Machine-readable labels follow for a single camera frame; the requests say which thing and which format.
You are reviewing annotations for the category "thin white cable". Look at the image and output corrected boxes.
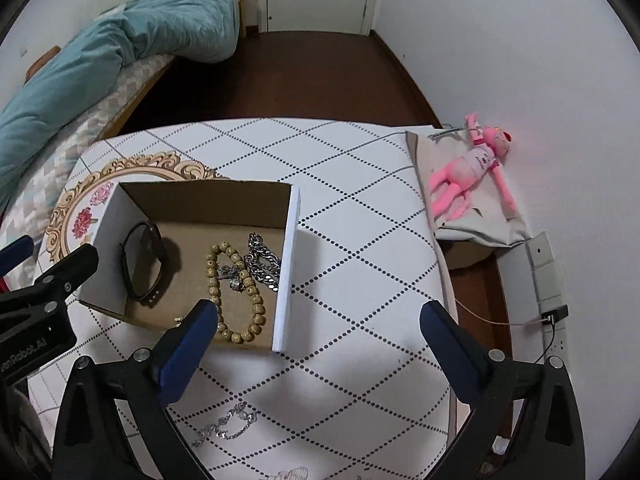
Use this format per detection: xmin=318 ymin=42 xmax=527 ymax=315
xmin=452 ymin=300 xmax=547 ymax=329

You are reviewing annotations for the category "thin silver necklace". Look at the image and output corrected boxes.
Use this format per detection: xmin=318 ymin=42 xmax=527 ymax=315
xmin=191 ymin=402 xmax=258 ymax=448

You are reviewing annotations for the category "cardboard box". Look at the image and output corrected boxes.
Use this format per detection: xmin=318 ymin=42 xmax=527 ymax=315
xmin=76 ymin=178 xmax=301 ymax=353

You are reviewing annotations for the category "thin black cable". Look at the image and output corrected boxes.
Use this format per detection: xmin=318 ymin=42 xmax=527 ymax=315
xmin=532 ymin=322 xmax=559 ymax=364

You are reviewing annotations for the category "black charger plug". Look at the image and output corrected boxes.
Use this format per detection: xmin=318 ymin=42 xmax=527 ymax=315
xmin=540 ymin=305 xmax=570 ymax=326

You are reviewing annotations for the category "teal quilted blanket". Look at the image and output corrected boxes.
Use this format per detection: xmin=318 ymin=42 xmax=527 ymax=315
xmin=0 ymin=0 xmax=253 ymax=201

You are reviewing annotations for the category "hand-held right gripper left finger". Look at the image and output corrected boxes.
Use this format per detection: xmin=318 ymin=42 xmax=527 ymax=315
xmin=51 ymin=299 xmax=221 ymax=480

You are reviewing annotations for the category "pink plush toy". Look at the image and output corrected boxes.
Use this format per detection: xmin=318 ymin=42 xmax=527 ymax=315
xmin=427 ymin=112 xmax=518 ymax=221

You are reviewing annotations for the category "thick silver chain bracelet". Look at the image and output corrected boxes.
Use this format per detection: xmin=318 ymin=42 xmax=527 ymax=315
xmin=245 ymin=232 xmax=284 ymax=291

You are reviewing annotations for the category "wooden bead bracelet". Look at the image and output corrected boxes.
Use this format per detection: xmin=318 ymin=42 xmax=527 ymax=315
xmin=205 ymin=242 xmax=264 ymax=345

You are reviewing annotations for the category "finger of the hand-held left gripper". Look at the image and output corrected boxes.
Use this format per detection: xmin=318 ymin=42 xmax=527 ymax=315
xmin=0 ymin=244 xmax=99 ymax=318
xmin=0 ymin=236 xmax=34 ymax=277

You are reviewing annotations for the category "black wristband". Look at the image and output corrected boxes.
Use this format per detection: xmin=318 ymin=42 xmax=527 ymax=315
xmin=119 ymin=221 xmax=168 ymax=304

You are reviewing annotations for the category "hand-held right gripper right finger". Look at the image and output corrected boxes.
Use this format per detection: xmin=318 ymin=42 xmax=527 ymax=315
xmin=419 ymin=301 xmax=586 ymax=480

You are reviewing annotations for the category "beige canvas bag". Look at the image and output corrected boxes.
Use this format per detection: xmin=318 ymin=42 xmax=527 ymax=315
xmin=405 ymin=127 xmax=533 ymax=249

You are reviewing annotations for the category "small silver charm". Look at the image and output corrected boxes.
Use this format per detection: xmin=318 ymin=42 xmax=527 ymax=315
xmin=220 ymin=265 xmax=246 ymax=291

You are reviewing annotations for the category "white power strip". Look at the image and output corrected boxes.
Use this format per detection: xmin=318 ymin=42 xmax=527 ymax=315
xmin=525 ymin=231 xmax=571 ymax=356

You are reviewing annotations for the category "wooden bed frame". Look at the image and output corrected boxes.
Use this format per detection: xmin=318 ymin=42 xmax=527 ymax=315
xmin=24 ymin=0 xmax=248 ymax=138

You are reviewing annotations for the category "white diamond pattern tablecloth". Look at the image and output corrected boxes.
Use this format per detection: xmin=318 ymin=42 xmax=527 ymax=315
xmin=27 ymin=117 xmax=457 ymax=480

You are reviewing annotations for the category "grey chevron bed sheet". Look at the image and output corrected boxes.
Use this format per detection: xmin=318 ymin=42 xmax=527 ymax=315
xmin=0 ymin=52 xmax=176 ymax=286

